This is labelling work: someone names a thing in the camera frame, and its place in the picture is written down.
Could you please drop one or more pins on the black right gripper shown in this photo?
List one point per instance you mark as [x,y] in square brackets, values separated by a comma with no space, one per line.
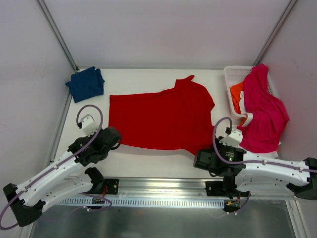
[201,160]

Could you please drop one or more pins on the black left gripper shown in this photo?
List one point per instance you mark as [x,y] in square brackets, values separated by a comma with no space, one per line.
[110,137]

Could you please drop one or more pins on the red t shirt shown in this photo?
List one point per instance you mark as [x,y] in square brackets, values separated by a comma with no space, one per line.
[173,119]

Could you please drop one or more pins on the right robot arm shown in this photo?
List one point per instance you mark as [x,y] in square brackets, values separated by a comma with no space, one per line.
[244,173]

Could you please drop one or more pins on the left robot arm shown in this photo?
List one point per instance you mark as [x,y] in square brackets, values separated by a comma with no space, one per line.
[69,175]

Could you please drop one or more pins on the folded blue t shirt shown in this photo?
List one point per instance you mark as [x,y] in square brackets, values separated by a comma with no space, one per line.
[86,84]

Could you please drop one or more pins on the pink t shirt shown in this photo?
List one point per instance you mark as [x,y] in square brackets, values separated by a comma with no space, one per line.
[263,135]

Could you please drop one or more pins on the orange t shirt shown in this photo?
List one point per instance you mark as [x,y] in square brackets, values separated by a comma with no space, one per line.
[237,94]

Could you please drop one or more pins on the white plastic basket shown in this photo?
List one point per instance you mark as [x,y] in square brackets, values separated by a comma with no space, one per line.
[232,79]

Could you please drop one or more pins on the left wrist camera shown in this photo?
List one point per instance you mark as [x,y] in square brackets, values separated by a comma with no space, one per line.
[88,125]

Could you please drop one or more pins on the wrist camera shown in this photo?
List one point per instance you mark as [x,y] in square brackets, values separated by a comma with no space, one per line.
[233,139]
[88,125]

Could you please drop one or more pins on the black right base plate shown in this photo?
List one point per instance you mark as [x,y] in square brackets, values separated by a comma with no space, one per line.
[223,189]

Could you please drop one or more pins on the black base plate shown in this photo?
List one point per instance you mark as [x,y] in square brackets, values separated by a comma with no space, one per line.
[223,189]
[110,186]

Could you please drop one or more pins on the aluminium mounting rail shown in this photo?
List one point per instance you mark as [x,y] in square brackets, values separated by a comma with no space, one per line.
[181,188]

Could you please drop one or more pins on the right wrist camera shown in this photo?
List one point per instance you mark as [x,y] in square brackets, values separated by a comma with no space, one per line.
[233,139]

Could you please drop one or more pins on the white slotted cable duct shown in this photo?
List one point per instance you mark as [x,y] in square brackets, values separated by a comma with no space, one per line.
[145,202]

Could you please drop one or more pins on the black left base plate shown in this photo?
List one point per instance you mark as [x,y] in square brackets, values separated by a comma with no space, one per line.
[110,186]

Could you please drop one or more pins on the left aluminium frame post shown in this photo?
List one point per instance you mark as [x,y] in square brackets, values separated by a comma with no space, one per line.
[55,30]

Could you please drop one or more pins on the aluminium frame post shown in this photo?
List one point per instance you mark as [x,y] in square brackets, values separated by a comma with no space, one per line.
[55,30]
[275,31]

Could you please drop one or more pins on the right aluminium frame post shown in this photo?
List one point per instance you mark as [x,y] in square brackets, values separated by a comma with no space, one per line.
[275,31]

